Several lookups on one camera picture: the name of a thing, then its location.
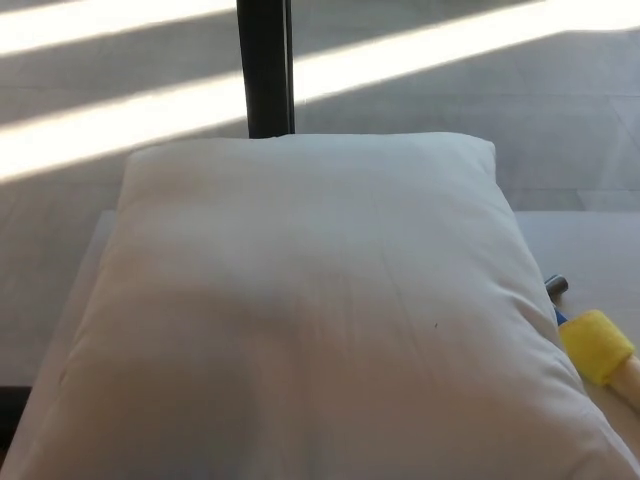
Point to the white pillow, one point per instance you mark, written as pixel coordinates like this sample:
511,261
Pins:
310,310

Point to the black vertical post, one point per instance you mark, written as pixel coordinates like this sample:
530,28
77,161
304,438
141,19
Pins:
265,65

